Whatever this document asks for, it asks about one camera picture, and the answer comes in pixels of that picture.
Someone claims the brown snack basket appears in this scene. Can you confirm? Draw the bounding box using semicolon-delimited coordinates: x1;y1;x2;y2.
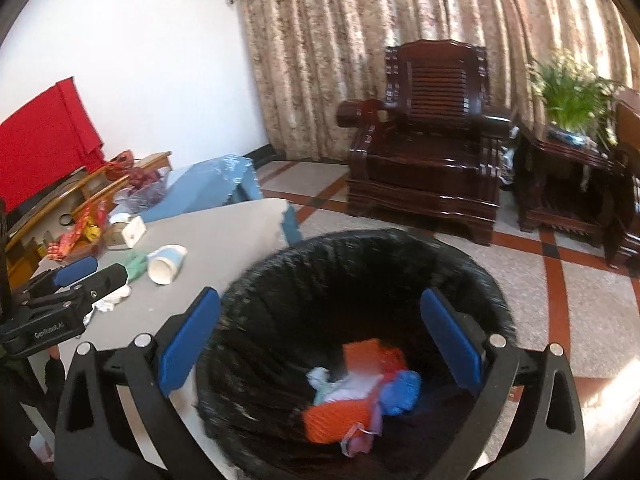
65;237;107;259

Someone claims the pile of red snack packets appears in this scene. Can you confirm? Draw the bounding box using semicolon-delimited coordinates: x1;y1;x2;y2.
47;200;111;263

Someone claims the red woven basket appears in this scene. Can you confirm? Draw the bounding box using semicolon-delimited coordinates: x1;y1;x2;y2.
104;150;138;181

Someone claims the white tissue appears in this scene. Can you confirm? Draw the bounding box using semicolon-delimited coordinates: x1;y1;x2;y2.
82;285;132;318

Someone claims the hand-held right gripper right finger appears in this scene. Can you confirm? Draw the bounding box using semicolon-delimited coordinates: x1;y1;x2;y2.
419;288;587;480

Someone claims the dark wooden chair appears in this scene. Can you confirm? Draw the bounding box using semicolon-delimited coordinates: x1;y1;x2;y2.
602;87;640;268

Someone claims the blue and white paper cup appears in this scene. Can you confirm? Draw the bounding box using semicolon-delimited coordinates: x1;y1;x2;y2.
146;244;188;286

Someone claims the dark wooden armchair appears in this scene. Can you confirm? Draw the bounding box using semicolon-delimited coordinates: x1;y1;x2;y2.
336;40;516;247

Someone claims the blue and white plant pot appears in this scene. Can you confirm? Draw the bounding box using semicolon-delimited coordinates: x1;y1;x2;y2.
547;127;589;147

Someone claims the trash bin with black bag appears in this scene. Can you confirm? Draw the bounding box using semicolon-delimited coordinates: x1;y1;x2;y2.
195;227;518;480

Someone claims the red cloth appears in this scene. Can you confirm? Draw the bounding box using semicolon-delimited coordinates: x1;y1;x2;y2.
0;76;106;216

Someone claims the dark wooden side table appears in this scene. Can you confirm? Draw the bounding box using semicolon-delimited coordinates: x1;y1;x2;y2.
515;122;623;248

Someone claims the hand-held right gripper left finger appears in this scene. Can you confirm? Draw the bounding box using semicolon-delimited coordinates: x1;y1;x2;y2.
54;287;222;480

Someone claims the wooden television cabinet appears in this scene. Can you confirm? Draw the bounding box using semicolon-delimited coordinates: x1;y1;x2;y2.
6;150;173;281

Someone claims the green wrapper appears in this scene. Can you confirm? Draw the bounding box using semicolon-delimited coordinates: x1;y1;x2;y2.
122;251;150;283

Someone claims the beige patterned curtain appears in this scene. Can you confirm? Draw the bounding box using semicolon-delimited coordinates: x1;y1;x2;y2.
222;0;640;166

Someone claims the tubular orange foam net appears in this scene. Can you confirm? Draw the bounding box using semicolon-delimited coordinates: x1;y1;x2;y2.
302;397;376;445

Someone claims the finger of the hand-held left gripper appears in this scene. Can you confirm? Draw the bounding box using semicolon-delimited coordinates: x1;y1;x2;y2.
22;255;99;301
30;262;129;322

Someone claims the tissue box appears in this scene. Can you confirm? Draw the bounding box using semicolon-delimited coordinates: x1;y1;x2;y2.
104;212;147;250

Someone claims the pink face mask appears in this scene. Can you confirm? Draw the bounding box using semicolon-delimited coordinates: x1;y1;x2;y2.
340;402;387;458

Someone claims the green rubber glove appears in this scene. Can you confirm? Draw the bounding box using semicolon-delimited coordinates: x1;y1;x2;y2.
306;366;332;405

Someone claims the blue plastic shoe cover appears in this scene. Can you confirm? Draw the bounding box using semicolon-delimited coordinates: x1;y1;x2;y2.
380;370;423;417

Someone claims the green flowering plant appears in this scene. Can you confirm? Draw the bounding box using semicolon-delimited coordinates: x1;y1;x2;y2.
527;52;621;133

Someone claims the red apple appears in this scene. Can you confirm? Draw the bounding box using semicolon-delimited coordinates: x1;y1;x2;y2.
129;167;161;193

